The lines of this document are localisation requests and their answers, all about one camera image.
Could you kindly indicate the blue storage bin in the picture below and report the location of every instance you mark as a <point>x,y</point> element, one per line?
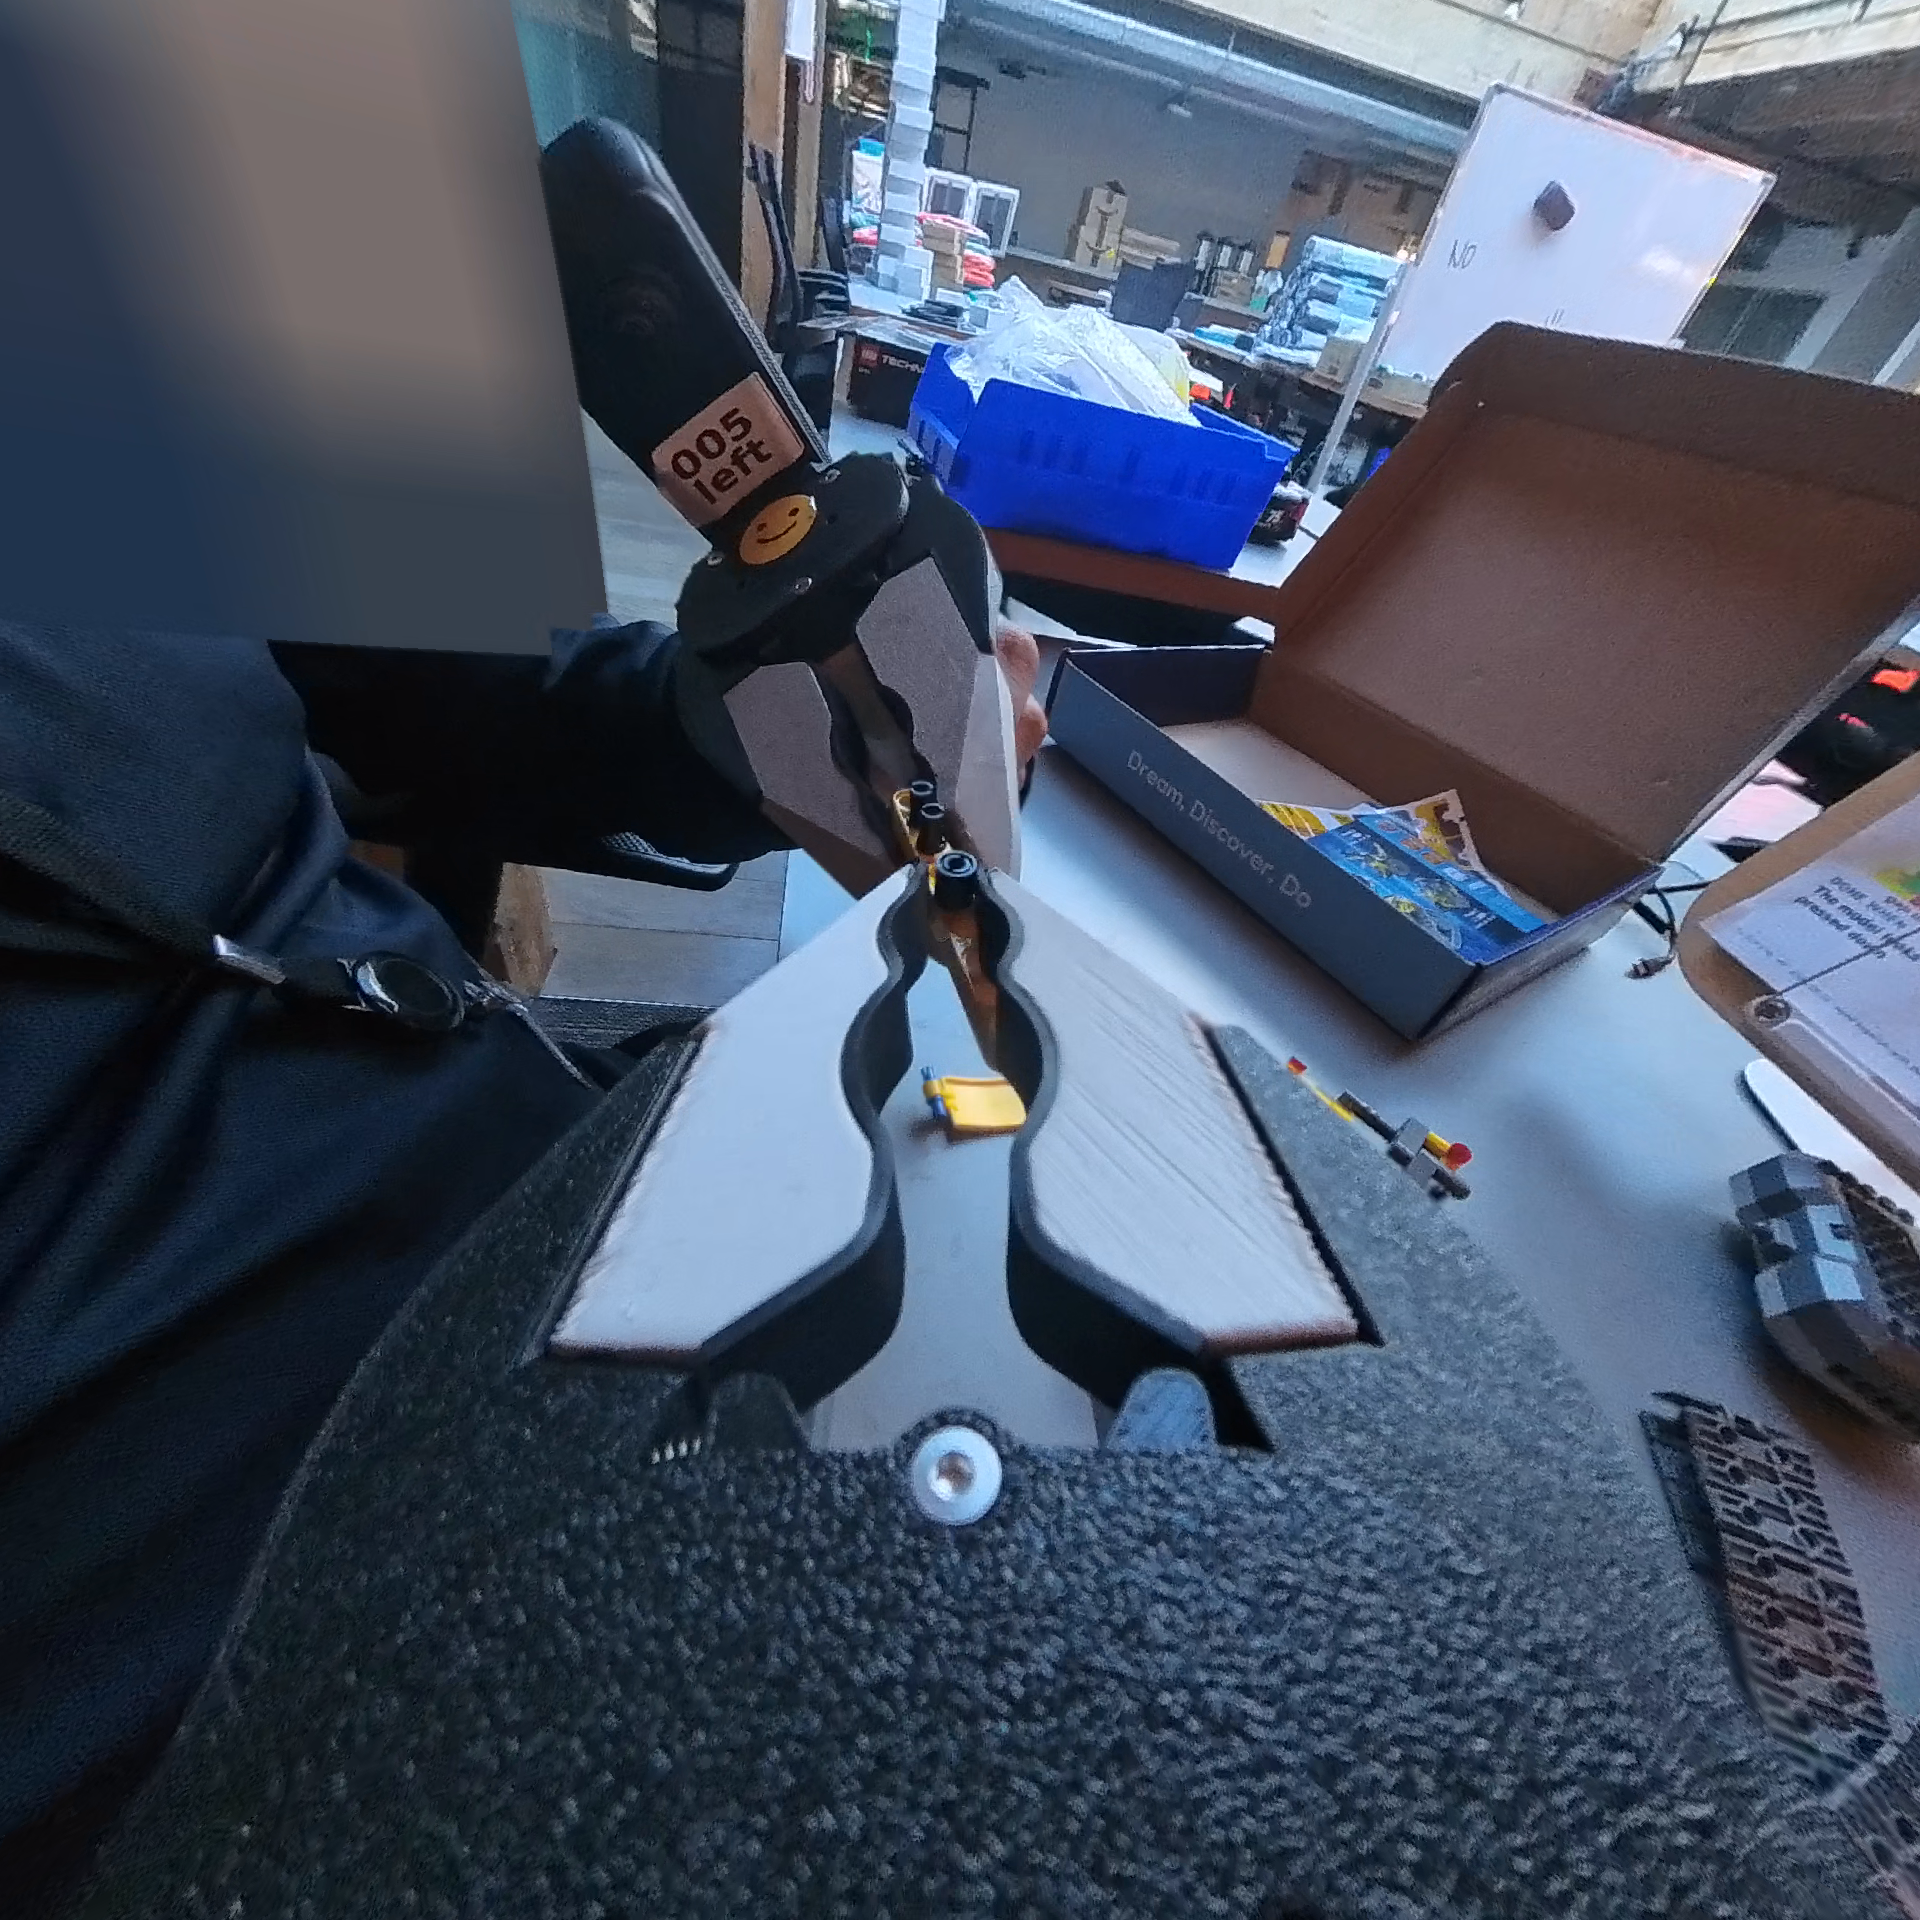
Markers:
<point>1094,463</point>

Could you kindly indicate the person's left forearm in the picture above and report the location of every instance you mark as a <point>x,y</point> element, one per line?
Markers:
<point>523,750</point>

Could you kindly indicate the grey tread track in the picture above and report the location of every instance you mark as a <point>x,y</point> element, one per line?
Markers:
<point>1673,1470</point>
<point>1784,1589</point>

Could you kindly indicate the clear plastic bag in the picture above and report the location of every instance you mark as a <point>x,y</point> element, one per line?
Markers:
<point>1063,362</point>

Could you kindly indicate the person's dark clothed body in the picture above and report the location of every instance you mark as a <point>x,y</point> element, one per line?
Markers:
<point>224,1202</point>

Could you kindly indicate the person's left hand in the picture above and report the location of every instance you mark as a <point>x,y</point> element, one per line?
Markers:
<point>1025,705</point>

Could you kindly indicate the whiteboard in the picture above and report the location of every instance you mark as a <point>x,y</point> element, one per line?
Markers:
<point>1575,255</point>

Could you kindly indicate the colourful instruction booklet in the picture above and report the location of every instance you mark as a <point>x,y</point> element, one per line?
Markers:
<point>1408,883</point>

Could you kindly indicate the wooden display board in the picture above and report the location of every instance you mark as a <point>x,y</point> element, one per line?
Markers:
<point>1693,937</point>

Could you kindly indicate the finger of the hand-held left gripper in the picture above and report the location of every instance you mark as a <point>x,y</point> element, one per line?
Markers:
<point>943,676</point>
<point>803,750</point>

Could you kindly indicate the yellow scoop piece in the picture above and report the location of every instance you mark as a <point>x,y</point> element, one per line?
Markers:
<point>983,1106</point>

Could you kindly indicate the dark blue cardboard box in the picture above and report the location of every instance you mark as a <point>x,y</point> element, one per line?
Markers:
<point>1201,780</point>

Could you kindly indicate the printed instruction sheet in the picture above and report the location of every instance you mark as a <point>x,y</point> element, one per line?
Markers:
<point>1844,960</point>

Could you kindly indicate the brown side table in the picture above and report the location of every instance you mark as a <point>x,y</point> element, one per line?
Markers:
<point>1141,579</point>

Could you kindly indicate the black perforated brick model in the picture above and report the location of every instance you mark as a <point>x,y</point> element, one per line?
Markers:
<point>1418,1146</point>

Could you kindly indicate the grey desk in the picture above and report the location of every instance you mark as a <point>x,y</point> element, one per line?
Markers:
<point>1575,1202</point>

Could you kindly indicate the yellow perforated beam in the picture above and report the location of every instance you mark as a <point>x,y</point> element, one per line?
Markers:
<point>974,975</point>

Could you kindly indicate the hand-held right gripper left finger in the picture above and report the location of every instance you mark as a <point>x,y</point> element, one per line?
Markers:
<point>721,1170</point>

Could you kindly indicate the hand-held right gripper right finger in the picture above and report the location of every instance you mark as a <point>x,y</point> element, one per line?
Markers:
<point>1168,1170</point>

